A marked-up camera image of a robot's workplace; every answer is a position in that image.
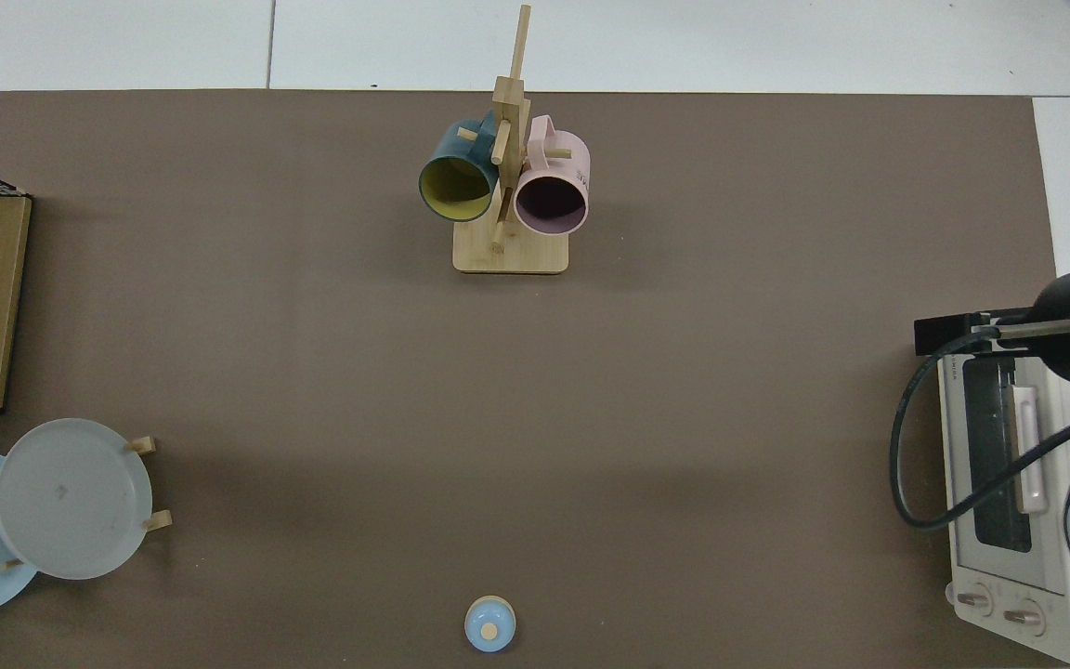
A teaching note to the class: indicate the wooden plate rack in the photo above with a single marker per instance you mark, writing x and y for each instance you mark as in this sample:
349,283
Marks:
142,445

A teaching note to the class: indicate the pink cup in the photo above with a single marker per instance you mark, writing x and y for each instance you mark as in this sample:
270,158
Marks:
554,172

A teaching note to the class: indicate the brown table cloth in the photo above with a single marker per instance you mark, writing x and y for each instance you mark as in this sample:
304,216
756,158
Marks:
405,418

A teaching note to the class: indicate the pale toaster oven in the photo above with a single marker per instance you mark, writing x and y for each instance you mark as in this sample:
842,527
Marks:
1009,578

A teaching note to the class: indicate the wooden cup stand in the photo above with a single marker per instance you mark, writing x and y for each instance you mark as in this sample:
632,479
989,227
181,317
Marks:
512,255

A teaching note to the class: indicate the teal cup yellow inside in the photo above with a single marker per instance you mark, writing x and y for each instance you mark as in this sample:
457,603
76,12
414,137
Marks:
456,153

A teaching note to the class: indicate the grey plate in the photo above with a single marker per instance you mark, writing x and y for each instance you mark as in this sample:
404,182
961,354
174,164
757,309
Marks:
71,502

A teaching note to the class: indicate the small blue round knob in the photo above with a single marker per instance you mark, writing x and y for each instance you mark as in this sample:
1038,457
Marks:
489,624

